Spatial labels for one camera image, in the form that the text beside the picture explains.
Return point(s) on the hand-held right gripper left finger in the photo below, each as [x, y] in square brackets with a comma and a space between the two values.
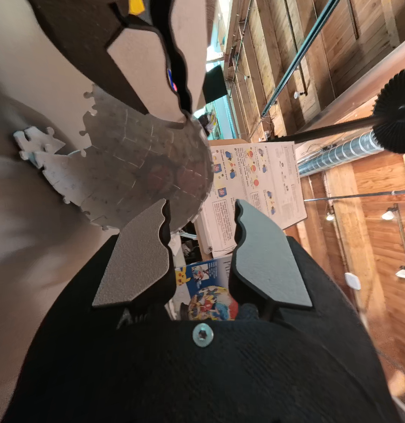
[136, 264]

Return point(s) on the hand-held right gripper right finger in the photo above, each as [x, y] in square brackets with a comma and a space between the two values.
[271, 264]

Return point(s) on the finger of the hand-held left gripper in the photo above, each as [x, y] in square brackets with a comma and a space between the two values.
[139, 66]
[192, 39]

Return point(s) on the partly built puzzle ball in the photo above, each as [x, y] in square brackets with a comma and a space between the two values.
[123, 158]

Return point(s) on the blue puzzle box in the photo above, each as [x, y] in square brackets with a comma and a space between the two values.
[205, 297]

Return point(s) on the black flat panel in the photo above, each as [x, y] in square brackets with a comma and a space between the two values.
[215, 84]

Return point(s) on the ceiling spot lamp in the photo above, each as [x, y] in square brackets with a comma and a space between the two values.
[329, 216]
[389, 214]
[403, 273]

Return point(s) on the printed instruction sheet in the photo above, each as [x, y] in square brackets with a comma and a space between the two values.
[271, 171]

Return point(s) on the metal ceiling conduit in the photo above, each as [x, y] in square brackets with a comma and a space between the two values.
[298, 56]

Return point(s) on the bare white ceiling bulb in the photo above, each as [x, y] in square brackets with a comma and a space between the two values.
[298, 95]

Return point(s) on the black boom pole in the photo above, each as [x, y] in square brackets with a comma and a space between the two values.
[321, 130]

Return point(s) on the black ribbed object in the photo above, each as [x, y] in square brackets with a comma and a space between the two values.
[399, 112]

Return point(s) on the white wall access point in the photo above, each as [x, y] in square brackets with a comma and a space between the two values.
[352, 281]

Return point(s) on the silver air duct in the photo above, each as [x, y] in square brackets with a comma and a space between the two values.
[337, 155]

